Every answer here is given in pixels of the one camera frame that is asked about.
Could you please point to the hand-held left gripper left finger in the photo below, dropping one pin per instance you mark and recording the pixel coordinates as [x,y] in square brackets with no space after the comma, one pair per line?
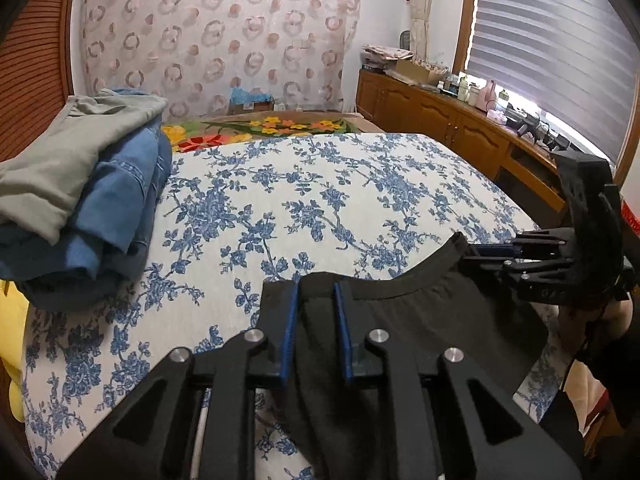
[287,340]

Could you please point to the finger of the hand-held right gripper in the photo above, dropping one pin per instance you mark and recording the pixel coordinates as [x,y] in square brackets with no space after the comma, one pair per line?
[485,261]
[492,250]

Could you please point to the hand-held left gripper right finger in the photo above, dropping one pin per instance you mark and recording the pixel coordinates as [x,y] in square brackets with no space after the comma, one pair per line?
[344,335]

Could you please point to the black pants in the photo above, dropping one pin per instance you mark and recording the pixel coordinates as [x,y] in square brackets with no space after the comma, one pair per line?
[425,310]

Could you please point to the person's right forearm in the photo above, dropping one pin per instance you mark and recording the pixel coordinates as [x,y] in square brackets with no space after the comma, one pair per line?
[615,385]

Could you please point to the grey-green folded pants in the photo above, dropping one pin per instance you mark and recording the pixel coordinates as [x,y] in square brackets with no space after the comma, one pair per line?
[60,160]

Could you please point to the person's right hand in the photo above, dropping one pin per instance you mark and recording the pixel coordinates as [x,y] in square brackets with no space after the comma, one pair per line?
[572,325]

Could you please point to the blue floral bedsheet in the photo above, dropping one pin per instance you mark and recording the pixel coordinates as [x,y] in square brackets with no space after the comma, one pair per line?
[250,210]

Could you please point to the wooden cabinet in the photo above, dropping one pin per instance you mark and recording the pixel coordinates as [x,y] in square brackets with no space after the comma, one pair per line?
[435,110]

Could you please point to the white bottle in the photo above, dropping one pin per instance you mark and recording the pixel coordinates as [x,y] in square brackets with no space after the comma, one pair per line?
[467,91]

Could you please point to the grey window blind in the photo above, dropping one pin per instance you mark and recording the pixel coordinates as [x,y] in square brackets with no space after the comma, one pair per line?
[550,35]

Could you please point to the cardboard box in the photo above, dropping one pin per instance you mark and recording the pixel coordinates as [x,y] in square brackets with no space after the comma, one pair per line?
[415,72]

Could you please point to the flowered blanket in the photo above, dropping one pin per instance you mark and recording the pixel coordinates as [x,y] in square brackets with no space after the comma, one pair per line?
[270,127]

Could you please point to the stack of papers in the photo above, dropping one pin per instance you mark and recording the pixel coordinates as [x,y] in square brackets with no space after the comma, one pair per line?
[385,55]

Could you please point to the light blue folded jeans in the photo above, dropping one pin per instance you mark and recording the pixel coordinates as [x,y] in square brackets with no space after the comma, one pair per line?
[125,185]

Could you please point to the dark blue folded jeans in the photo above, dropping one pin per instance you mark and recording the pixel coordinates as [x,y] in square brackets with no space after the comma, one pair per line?
[50,270]

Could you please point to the blue plastic bag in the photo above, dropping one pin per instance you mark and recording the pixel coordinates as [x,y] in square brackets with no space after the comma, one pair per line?
[247,95]

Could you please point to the beige tied curtain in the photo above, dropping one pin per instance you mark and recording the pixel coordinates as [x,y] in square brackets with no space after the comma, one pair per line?
[420,10]

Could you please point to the yellow pillow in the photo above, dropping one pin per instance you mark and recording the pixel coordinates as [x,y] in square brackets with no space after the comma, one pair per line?
[12,320]

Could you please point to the patterned lace curtain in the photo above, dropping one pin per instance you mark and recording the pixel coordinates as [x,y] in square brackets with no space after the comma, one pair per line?
[225,35]

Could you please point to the wooden louvered wardrobe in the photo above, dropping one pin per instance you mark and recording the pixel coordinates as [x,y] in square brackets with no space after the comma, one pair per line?
[30,85]

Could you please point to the wooden window frame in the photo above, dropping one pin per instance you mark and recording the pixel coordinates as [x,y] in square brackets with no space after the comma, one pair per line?
[465,15]

